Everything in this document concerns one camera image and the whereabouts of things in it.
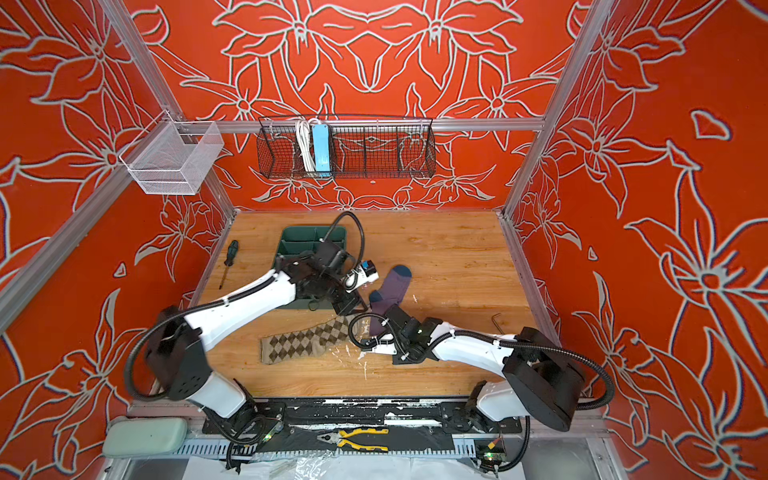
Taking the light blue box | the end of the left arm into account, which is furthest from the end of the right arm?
the light blue box

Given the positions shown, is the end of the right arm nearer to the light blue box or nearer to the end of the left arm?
the end of the left arm

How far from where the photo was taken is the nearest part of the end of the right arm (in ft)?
1.97
